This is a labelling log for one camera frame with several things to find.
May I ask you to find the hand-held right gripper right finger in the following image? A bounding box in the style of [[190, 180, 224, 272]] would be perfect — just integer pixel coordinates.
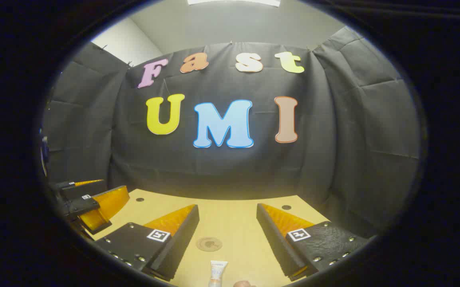
[[257, 203, 371, 282]]

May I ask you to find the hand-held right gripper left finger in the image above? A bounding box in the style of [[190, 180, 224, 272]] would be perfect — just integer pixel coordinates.
[[94, 204, 199, 282]]

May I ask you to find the round brown coaster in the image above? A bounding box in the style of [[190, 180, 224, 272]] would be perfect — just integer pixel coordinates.
[[196, 237, 223, 252]]

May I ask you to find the white toothpaste tube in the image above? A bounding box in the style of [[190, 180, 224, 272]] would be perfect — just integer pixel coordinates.
[[208, 260, 228, 287]]

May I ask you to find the light wooden desktop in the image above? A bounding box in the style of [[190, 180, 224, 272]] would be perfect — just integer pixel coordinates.
[[90, 189, 330, 287]]

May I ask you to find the black backdrop cloth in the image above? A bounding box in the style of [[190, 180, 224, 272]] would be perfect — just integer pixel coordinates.
[[40, 26, 421, 240]]

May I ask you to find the white ceiling light panel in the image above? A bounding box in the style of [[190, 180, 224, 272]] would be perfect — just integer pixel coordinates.
[[188, 0, 281, 7]]

